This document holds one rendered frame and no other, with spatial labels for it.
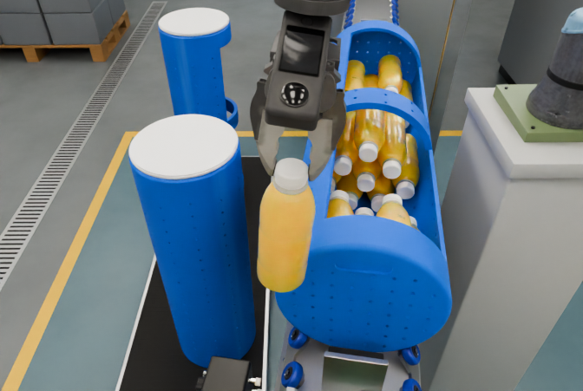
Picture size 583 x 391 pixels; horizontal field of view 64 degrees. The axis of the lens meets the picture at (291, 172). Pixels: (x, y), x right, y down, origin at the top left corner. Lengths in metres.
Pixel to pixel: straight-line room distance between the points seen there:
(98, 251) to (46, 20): 2.33
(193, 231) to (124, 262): 1.18
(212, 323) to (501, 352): 0.90
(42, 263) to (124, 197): 0.54
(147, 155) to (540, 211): 0.94
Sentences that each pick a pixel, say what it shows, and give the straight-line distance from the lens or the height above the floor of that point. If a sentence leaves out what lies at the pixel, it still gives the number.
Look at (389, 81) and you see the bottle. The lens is 1.31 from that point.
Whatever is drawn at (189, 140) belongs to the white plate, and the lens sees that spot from 1.24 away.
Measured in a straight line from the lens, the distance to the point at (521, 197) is 1.14.
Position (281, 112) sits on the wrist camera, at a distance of 0.39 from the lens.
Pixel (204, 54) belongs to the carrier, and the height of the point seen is 0.95.
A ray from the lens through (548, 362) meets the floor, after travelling 2.22.
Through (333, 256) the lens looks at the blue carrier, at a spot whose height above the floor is 1.21.
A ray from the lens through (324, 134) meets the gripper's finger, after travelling 0.50.
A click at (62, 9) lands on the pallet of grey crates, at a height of 0.44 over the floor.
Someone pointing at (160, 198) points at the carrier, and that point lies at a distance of 1.19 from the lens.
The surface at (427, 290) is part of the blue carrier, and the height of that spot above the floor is 1.15.
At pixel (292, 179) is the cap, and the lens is 0.52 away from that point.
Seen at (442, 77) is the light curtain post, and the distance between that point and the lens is 2.11.
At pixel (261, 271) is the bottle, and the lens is 0.63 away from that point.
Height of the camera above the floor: 1.74
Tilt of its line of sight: 39 degrees down
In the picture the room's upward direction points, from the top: straight up
